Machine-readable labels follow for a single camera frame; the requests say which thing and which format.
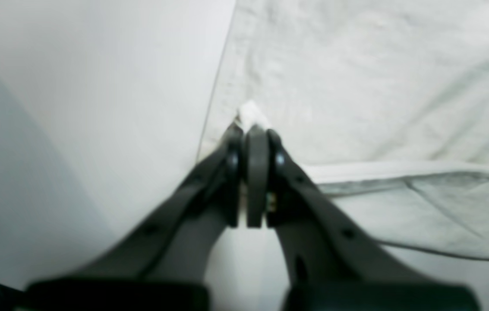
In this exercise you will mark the grey t-shirt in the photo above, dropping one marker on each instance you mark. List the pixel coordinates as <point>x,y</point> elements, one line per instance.
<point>385,105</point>

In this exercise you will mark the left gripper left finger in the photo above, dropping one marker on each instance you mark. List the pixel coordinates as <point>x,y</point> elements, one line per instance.
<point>160,265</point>

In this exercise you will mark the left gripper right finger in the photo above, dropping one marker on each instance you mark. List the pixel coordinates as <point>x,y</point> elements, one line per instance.
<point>331,262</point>

